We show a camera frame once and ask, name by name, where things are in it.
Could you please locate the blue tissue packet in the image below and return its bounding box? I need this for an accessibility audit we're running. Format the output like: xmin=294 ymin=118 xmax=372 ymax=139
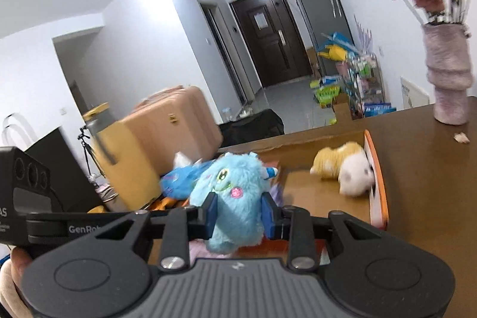
xmin=160 ymin=152 xmax=217 ymax=200

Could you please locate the red cardboard box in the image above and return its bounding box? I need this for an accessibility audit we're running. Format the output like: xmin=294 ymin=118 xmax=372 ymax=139
xmin=219 ymin=129 xmax=389 ymax=266

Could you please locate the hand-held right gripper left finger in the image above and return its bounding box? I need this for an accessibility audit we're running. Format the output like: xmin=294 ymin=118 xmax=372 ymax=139
xmin=95 ymin=192 xmax=219 ymax=272

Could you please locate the black floor bag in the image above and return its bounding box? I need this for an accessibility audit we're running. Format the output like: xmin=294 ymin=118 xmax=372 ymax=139
xmin=218 ymin=108 xmax=286 ymax=146

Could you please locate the green plastic basket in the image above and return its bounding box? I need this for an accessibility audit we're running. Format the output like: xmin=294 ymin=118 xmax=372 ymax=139
xmin=315 ymin=85 xmax=342 ymax=107

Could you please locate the black paper bag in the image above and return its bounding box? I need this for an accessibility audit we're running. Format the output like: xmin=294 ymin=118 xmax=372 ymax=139
xmin=1 ymin=113 xmax=102 ymax=215

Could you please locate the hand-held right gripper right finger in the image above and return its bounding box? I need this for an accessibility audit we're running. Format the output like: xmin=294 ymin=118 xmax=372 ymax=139
xmin=261 ymin=192 xmax=385 ymax=272

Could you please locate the yellow thermos jug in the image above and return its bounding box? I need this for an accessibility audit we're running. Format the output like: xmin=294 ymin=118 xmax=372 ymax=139
xmin=81 ymin=102 xmax=165 ymax=213

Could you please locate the purple flower decoration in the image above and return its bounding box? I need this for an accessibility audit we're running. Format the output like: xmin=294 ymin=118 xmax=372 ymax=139
xmin=352 ymin=16 xmax=375 ymax=55

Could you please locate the yellow plush toy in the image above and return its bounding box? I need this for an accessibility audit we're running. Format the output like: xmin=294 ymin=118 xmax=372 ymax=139
xmin=311 ymin=141 xmax=368 ymax=180

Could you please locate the small brown carton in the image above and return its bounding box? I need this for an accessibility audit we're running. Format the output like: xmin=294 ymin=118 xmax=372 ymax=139
xmin=330 ymin=94 xmax=353 ymax=122

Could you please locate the blue plush toy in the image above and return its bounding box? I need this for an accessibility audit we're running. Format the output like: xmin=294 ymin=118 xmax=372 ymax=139
xmin=190 ymin=152 xmax=280 ymax=255

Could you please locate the row of blue boxes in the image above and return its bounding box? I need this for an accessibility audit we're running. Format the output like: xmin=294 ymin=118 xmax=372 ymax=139
xmin=363 ymin=101 xmax=397 ymax=118

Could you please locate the dark side doorway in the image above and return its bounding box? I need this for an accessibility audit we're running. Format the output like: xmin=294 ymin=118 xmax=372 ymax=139
xmin=197 ymin=0 xmax=247 ymax=103

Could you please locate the grey refrigerator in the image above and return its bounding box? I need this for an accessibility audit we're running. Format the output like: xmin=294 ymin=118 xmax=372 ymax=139
xmin=288 ymin=0 xmax=355 ymax=45

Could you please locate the pink ceramic vase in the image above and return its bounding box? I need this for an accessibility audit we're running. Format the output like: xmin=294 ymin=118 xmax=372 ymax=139
xmin=421 ymin=21 xmax=473 ymax=126

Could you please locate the pink suitcase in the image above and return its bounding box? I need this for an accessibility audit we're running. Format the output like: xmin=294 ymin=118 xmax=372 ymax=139
xmin=118 ymin=85 xmax=223 ymax=178

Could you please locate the person's left forearm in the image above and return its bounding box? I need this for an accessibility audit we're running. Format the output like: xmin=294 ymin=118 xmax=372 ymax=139
xmin=0 ymin=261 xmax=33 ymax=318

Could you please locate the person's left hand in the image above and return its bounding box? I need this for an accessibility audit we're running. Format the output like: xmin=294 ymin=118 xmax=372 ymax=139
xmin=9 ymin=247 xmax=34 ymax=289

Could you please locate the black tripod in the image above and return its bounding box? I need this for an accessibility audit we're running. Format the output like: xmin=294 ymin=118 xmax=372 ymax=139
xmin=77 ymin=128 xmax=112 ymax=193

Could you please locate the wire shelf cart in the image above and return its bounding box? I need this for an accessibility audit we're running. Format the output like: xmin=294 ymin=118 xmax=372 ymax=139
xmin=337 ymin=53 xmax=387 ymax=118

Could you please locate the dark wooden door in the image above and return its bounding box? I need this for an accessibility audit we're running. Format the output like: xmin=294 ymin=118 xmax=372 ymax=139
xmin=227 ymin=0 xmax=314 ymax=90

